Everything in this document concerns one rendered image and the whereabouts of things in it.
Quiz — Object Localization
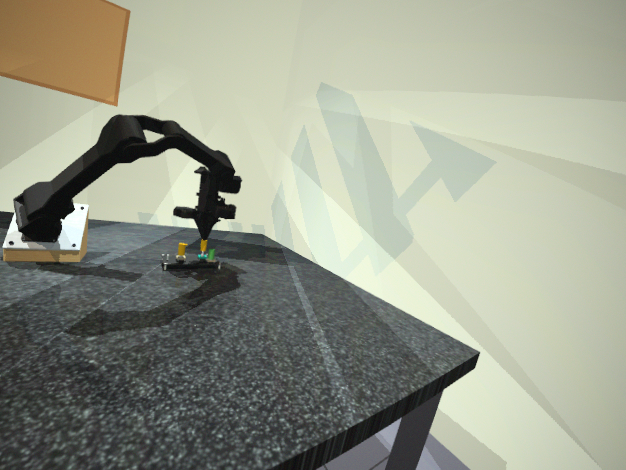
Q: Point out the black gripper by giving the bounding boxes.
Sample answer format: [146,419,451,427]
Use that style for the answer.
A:
[173,190,221,240]

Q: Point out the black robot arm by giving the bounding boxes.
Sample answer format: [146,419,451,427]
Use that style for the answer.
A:
[13,114,243,242]

